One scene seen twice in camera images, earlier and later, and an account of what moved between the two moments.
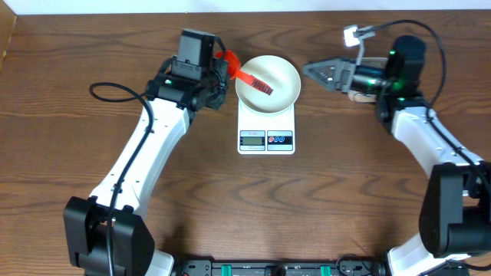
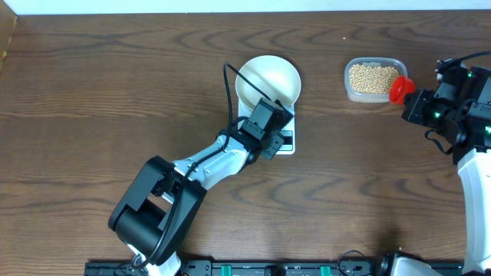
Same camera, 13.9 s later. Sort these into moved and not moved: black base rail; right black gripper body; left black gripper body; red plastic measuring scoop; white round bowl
Moved: left black gripper body; right black gripper body; red plastic measuring scoop
Not moved: white round bowl; black base rail
